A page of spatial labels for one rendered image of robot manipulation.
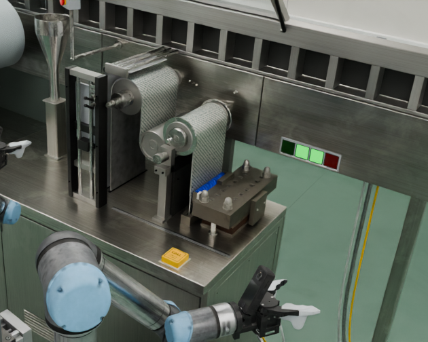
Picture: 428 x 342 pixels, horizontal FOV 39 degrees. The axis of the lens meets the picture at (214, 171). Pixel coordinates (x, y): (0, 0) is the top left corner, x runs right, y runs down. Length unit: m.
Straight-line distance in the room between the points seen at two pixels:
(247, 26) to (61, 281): 1.45
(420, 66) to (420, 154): 0.31
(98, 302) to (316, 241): 2.95
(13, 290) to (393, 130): 1.75
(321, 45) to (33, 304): 1.63
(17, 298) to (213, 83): 1.29
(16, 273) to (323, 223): 2.23
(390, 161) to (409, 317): 1.52
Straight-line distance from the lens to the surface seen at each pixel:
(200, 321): 1.38
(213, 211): 2.20
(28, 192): 2.55
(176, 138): 2.19
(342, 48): 2.20
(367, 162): 2.28
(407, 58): 2.14
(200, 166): 2.28
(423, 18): 4.52
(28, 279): 2.73
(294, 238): 4.01
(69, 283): 1.14
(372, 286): 3.75
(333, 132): 2.29
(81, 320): 1.18
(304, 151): 2.35
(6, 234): 2.69
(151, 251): 2.18
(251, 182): 2.41
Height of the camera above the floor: 2.16
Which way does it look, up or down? 27 degrees down
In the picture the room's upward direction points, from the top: 6 degrees clockwise
